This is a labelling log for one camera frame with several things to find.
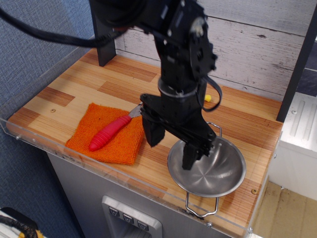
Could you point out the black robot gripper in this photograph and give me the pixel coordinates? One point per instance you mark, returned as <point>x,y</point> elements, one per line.
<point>181,115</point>

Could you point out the steel bowl with wire handles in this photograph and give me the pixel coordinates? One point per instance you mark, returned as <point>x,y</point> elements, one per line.
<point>213,176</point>

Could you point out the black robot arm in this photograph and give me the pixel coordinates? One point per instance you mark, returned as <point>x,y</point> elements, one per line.
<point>180,31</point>

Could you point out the orange cloth napkin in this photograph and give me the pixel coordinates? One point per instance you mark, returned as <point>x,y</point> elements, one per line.
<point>121,149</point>

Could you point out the yellow toy banana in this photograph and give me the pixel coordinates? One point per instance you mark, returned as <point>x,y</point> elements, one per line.
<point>208,98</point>

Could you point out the silver dispenser button panel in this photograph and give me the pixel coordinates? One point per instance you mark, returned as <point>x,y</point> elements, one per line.
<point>126,222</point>

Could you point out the grey toy cabinet front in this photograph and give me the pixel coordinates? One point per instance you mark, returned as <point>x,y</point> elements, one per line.
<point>85,190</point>

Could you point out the red handled metal fork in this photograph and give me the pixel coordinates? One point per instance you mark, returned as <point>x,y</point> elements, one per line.
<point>107,133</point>

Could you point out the clear acrylic guard rail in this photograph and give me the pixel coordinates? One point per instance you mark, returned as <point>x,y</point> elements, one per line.
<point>48,120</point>

